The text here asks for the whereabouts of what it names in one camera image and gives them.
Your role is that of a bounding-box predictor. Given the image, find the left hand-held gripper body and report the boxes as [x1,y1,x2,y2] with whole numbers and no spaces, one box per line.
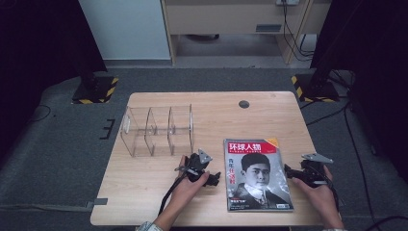
[184,148,214,183]

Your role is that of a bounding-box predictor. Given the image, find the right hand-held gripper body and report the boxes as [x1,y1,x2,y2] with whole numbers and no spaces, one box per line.
[299,152,335,189]

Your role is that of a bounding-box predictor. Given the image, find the magazine with portrait cover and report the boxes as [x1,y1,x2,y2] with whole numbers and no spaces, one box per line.
[223,138,294,213]

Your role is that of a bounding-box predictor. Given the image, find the clear acrylic divider rack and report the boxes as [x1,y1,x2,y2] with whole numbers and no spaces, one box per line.
[119,103,194,158]

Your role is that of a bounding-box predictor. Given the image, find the person's right hand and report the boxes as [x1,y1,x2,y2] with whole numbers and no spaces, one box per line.
[292,166,338,211]

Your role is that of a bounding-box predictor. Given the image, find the person's left hand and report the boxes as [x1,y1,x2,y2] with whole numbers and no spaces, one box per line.
[172,155,210,206]

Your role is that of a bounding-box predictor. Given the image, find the black stand with striped base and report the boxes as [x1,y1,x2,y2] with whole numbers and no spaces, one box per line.
[71,61,119,105]
[291,64,341,104]

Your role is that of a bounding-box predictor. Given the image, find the black floor tape mark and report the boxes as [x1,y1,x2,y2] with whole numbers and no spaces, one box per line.
[98,118,116,141]

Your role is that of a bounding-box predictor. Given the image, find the black curtain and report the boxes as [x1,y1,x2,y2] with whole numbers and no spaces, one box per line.
[310,0,408,184]
[0,0,108,162]

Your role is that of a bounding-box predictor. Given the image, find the light wooden desk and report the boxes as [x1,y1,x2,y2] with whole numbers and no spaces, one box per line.
[160,0,332,67]

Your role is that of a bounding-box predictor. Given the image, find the white cabinet panel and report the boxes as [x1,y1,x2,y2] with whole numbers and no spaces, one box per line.
[78,0,171,62]

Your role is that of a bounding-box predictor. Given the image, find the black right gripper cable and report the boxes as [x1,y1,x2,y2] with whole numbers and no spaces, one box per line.
[316,167,342,214]

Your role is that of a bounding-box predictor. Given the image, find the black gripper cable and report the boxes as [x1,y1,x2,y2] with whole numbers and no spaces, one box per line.
[158,165,197,217]
[316,167,342,214]

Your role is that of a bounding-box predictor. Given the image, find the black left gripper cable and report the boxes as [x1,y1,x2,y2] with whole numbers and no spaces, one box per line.
[158,165,197,217]

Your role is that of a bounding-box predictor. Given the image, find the long black floor cable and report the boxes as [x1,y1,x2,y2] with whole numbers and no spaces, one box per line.
[344,105,377,227]

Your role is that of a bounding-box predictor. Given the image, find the black hanging power cables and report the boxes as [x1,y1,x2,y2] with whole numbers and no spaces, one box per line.
[281,3,315,63]

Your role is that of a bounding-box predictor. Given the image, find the thin black floor cable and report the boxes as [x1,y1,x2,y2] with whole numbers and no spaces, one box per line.
[29,104,52,123]

